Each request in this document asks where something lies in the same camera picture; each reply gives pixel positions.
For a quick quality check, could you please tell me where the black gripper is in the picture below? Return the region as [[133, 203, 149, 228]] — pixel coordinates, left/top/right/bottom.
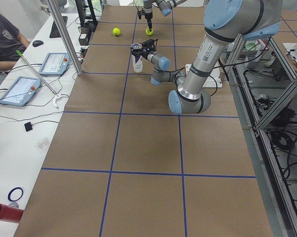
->
[[142, 7, 153, 32], [130, 39, 155, 59]]

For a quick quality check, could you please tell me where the white blue tennis ball can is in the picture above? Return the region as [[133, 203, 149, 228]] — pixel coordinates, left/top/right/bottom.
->
[[131, 55, 143, 73]]

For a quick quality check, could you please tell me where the yellow tennis ball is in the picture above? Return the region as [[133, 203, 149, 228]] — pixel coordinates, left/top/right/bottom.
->
[[145, 28, 153, 36], [112, 28, 121, 37]]

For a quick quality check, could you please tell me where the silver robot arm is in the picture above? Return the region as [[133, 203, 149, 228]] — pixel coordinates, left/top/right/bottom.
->
[[130, 0, 282, 115], [137, 0, 186, 33]]

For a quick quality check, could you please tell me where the black box with label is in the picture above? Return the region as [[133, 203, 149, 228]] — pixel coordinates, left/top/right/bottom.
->
[[78, 22, 94, 46]]

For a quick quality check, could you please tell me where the far teach pendant tablet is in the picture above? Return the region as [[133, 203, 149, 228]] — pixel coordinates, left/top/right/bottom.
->
[[39, 52, 71, 76]]

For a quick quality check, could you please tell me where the teach pendant tablet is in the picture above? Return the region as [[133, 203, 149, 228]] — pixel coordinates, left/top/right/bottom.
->
[[0, 76, 42, 107], [39, 52, 71, 76]]

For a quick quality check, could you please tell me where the black keyboard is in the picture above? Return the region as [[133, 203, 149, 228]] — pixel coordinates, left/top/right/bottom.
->
[[49, 16, 69, 39]]

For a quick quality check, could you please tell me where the metal reacher grabber stick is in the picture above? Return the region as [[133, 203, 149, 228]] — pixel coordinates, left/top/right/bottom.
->
[[16, 50, 68, 109]]

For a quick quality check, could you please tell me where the black computer mouse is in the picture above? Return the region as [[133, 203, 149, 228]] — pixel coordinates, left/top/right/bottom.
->
[[32, 40, 44, 47]]

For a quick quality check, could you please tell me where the near teach pendant tablet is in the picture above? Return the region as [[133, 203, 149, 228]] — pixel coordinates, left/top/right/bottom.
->
[[0, 76, 42, 107]]

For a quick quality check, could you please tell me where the seated man dark shirt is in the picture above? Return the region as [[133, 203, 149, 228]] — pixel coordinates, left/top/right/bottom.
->
[[0, 14, 30, 71]]

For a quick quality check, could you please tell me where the small black square pad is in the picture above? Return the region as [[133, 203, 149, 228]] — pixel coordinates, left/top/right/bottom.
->
[[24, 121, 33, 132]]

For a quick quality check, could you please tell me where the red cylinder tube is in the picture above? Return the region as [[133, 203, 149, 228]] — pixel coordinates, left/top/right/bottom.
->
[[0, 203, 24, 223]]

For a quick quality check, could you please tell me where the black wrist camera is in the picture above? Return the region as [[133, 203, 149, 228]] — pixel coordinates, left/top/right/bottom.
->
[[137, 9, 144, 20], [143, 39, 158, 48]]

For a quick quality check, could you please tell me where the aluminium frame post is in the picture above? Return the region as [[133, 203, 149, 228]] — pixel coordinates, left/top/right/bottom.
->
[[47, 0, 83, 76]]

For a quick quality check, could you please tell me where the aluminium side frame rack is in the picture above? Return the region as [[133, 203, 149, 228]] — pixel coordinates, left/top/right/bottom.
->
[[224, 9, 297, 237]]

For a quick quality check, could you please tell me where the blue tape ring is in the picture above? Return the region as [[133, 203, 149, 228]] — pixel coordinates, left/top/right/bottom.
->
[[7, 187, 24, 202]]

